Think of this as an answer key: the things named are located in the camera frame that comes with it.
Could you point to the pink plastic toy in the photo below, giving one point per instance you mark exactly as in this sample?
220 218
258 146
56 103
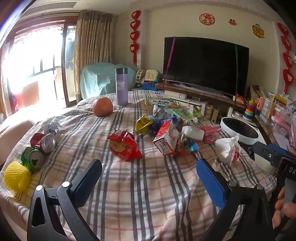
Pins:
259 105

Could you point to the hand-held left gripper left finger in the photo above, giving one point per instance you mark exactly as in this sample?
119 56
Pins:
89 176

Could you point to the black set-top box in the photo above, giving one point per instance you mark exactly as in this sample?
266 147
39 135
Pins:
195 99

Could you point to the wooden television shelf board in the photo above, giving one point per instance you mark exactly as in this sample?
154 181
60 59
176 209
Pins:
185 90

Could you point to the red white milk carton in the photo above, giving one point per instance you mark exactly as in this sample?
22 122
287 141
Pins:
166 139

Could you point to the blue toy cash register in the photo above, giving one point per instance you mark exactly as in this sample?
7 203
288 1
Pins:
150 85

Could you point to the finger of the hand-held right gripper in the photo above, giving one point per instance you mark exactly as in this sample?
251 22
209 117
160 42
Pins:
266 151

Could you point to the gold red figure sticker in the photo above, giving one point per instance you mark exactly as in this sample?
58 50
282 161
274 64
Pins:
258 30

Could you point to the green pouch with white cap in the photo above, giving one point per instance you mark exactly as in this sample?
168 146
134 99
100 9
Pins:
196 113

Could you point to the person's right hand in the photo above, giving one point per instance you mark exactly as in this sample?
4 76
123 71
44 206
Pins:
290 210

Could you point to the colourful snack wrapper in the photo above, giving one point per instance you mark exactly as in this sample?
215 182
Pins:
187 146

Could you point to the crumpled white plastic bag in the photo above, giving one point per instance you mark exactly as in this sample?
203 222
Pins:
225 148

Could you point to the yellow white toy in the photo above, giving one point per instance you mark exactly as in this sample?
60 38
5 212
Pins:
140 76

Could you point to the red snack packet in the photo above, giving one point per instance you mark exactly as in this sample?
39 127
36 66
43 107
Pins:
124 146

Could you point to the crumpled white blue wrapper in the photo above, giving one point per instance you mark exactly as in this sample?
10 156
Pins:
52 127

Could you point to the white television cabinet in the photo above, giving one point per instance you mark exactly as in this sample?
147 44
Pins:
196 104

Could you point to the blue plastic bag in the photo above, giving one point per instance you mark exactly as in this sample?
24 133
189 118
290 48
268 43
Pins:
154 128

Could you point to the wooden abacus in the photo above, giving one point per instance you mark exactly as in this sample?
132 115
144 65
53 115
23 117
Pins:
215 114

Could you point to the teal cloth furniture cover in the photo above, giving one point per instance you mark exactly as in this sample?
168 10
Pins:
99 78

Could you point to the clear plastic storage box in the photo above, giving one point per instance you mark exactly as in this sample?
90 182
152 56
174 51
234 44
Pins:
269 106

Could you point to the yellow snack packet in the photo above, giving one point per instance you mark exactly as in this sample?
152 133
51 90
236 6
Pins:
142 124

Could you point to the ceiling air vent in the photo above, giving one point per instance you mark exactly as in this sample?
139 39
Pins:
69 4

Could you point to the crushed green can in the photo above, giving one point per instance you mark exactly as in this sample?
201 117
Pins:
26 157

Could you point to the pink plastic storage box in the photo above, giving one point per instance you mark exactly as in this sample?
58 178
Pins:
283 125

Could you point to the colourful children's book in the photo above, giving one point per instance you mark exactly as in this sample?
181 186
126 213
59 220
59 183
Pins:
159 102

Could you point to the small silver drink carton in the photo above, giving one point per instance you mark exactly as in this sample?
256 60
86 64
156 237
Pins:
159 111

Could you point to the pink spoon-shaped packet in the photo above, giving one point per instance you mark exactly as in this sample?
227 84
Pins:
211 134

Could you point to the crushed red can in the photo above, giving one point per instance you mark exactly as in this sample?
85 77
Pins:
37 140

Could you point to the green drink carton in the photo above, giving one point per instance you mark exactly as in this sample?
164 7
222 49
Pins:
182 117

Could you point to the white set-top box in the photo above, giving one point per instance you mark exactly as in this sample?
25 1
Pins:
175 94

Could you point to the brown bag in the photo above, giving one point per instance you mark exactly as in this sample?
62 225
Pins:
256 92

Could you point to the marble counter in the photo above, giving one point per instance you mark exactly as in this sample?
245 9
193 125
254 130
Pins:
266 129

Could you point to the red toy telephone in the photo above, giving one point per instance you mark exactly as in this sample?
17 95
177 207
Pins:
240 99

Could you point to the beige curtain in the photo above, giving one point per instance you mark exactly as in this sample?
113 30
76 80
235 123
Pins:
92 46

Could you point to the sliding glass balcony door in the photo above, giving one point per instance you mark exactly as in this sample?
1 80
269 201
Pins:
69 69

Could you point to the purple thermos bottle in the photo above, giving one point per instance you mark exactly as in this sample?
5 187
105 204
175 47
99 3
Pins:
121 88

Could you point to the pink cushion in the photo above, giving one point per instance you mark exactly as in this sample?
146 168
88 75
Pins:
13 139

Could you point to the plaid blanket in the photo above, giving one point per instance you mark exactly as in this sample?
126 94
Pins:
138 185

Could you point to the black flat television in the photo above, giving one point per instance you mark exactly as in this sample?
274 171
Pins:
203 64

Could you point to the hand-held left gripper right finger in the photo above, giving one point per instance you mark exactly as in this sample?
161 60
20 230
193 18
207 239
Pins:
210 179

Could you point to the yellow foam fruit net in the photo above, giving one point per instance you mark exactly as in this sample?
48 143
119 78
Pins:
16 177

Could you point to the small red character sticker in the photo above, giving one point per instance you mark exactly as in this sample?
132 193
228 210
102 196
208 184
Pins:
232 22

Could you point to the round red wall sticker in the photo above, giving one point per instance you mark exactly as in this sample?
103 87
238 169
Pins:
207 19

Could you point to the yellow picture book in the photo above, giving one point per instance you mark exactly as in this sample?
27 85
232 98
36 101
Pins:
280 100

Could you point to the toy phone board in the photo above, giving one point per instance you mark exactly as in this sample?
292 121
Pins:
151 75

